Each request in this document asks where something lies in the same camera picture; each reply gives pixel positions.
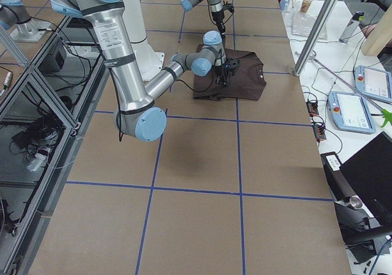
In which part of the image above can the blue teach pendant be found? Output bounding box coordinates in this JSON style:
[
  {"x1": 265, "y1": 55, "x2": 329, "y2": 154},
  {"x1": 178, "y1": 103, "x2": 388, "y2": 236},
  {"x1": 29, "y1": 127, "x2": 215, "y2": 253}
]
[
  {"x1": 354, "y1": 66, "x2": 391, "y2": 104},
  {"x1": 328, "y1": 91, "x2": 376, "y2": 134}
]

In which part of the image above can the near blue teach pendant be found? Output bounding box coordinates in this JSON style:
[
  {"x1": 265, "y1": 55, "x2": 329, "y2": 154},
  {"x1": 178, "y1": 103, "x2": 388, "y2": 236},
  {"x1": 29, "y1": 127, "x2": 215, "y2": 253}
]
[{"x1": 328, "y1": 91, "x2": 376, "y2": 134}]

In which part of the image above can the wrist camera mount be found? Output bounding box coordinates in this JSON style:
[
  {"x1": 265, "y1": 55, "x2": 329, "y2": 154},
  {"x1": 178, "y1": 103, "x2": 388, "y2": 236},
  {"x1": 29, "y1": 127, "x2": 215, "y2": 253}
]
[
  {"x1": 224, "y1": 58, "x2": 240, "y2": 76},
  {"x1": 223, "y1": 1, "x2": 235, "y2": 14}
]

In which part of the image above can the brown t-shirt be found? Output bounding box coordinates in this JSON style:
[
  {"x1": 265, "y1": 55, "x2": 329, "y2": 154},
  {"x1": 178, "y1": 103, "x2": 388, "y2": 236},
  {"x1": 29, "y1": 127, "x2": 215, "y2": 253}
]
[{"x1": 193, "y1": 48, "x2": 266, "y2": 100}]

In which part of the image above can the black laptop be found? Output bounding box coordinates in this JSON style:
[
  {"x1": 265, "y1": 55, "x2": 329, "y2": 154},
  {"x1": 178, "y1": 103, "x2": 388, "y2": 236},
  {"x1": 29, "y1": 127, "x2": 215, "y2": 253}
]
[{"x1": 340, "y1": 132, "x2": 391, "y2": 225}]

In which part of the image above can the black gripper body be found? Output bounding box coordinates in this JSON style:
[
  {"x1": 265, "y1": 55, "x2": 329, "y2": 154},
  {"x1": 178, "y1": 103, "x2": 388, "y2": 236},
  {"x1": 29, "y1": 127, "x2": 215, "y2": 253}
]
[
  {"x1": 214, "y1": 11, "x2": 225, "y2": 32},
  {"x1": 214, "y1": 64, "x2": 230, "y2": 81}
]

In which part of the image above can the metal reacher grabber tool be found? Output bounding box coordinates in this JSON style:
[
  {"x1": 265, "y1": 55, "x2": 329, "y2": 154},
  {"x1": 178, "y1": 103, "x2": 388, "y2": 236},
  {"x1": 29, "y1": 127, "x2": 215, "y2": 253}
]
[{"x1": 307, "y1": 51, "x2": 391, "y2": 127}]

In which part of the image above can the aluminium frame post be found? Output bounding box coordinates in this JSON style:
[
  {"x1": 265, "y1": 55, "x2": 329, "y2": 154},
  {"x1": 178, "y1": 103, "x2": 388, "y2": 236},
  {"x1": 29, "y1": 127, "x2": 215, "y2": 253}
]
[{"x1": 293, "y1": 0, "x2": 338, "y2": 77}]

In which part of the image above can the iced coffee cup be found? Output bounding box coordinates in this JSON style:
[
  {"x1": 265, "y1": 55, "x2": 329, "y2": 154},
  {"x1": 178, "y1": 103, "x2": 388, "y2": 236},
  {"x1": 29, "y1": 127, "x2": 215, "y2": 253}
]
[{"x1": 300, "y1": 0, "x2": 314, "y2": 13}]

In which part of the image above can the aluminium side frame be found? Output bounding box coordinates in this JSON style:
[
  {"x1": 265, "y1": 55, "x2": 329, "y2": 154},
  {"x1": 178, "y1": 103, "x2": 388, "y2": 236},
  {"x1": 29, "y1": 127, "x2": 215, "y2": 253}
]
[{"x1": 1, "y1": 18, "x2": 108, "y2": 274}]

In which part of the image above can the far blue teach pendant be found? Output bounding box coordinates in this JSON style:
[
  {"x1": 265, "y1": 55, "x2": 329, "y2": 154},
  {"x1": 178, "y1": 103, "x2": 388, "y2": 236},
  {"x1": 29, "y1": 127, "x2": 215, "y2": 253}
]
[{"x1": 354, "y1": 66, "x2": 391, "y2": 104}]

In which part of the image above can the brown paper table cover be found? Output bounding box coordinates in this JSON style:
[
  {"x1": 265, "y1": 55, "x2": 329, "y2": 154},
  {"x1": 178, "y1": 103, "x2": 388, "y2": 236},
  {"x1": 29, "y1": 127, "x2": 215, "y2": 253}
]
[{"x1": 29, "y1": 0, "x2": 351, "y2": 274}]

